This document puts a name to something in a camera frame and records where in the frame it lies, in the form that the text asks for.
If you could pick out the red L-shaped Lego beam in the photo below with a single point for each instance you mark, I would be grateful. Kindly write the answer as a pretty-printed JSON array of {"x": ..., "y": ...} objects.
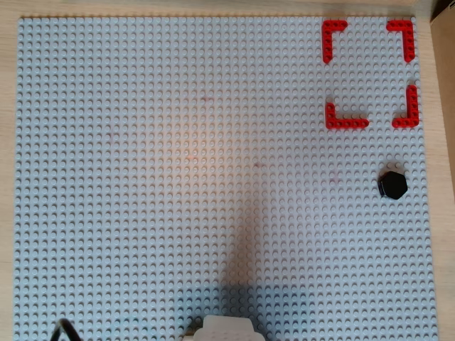
[
  {"x": 341, "y": 123},
  {"x": 328, "y": 39},
  {"x": 409, "y": 39},
  {"x": 412, "y": 113}
]

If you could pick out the black hexagonal Lego piece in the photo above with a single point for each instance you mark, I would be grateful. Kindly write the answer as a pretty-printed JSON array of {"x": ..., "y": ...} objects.
[{"x": 392, "y": 185}]

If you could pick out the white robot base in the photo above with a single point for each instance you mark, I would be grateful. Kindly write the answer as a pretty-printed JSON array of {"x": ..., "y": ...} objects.
[{"x": 225, "y": 330}]

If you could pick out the grey Lego baseplate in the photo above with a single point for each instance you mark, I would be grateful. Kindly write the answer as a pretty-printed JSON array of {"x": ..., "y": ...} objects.
[{"x": 177, "y": 177}]

